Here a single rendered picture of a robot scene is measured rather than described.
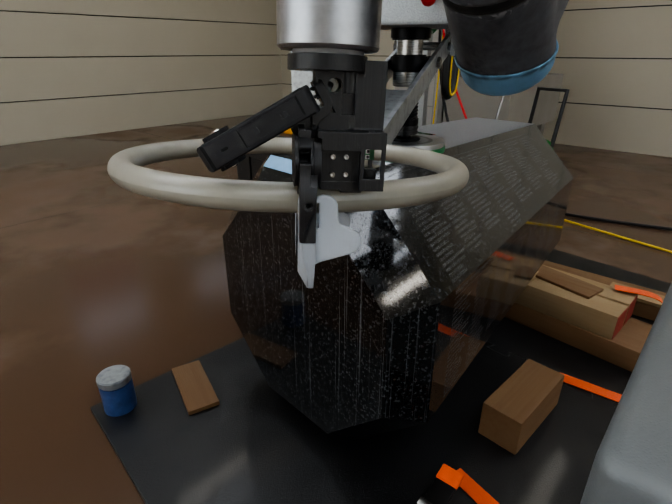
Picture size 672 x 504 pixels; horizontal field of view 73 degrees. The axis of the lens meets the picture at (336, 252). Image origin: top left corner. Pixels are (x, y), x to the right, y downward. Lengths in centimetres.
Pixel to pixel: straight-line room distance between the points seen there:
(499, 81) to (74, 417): 159
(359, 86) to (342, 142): 5
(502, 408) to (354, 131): 115
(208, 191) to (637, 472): 39
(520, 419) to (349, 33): 122
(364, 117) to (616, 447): 31
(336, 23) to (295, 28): 3
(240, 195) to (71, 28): 689
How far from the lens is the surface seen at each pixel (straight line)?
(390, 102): 111
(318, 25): 39
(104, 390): 161
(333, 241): 42
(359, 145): 41
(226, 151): 41
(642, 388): 41
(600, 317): 194
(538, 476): 148
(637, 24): 627
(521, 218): 141
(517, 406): 148
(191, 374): 173
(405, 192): 47
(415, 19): 116
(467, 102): 438
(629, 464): 35
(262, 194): 43
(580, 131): 639
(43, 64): 715
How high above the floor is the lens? 108
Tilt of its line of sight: 24 degrees down
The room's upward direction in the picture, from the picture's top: straight up
